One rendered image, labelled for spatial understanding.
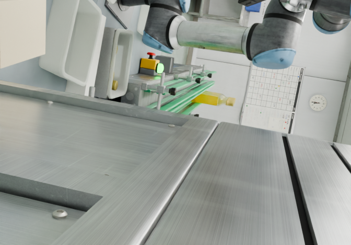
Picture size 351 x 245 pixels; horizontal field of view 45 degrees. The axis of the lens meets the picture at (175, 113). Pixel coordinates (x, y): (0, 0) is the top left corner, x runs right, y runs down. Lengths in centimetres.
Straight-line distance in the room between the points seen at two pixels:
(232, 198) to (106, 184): 9
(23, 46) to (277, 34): 70
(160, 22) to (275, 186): 114
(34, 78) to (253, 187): 83
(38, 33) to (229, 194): 69
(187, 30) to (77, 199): 115
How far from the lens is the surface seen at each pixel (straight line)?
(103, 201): 28
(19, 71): 104
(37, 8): 93
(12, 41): 87
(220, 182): 35
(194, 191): 32
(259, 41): 128
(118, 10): 156
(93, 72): 128
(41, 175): 32
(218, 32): 136
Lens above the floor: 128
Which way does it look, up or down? 10 degrees down
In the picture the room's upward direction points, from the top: 101 degrees clockwise
